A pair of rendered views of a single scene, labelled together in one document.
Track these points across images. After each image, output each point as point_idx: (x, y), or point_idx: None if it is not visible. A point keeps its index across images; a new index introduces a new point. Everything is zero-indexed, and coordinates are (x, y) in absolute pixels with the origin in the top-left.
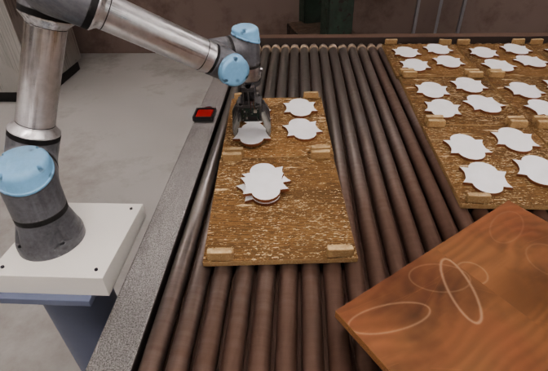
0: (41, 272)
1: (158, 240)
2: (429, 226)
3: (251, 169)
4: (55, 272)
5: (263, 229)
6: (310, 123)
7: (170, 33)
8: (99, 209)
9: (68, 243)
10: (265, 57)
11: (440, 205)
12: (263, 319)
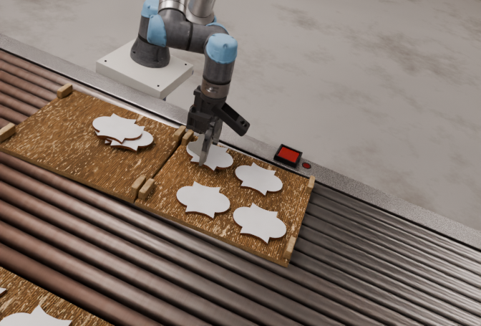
0: (121, 49)
1: (114, 87)
2: None
3: (147, 132)
4: (116, 51)
5: (71, 117)
6: (210, 210)
7: None
8: (167, 76)
9: (133, 54)
10: (477, 279)
11: None
12: (2, 96)
